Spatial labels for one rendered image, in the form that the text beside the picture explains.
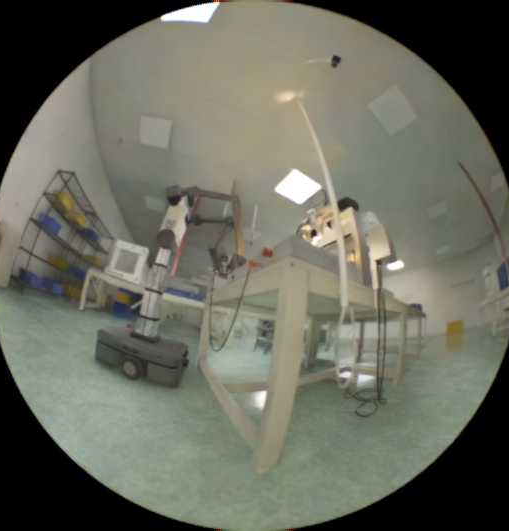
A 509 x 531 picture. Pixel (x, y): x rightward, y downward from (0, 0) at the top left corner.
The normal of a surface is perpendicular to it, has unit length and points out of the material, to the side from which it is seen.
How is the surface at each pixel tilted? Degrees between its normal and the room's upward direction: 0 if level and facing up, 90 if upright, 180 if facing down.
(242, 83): 180
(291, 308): 90
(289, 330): 90
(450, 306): 90
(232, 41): 180
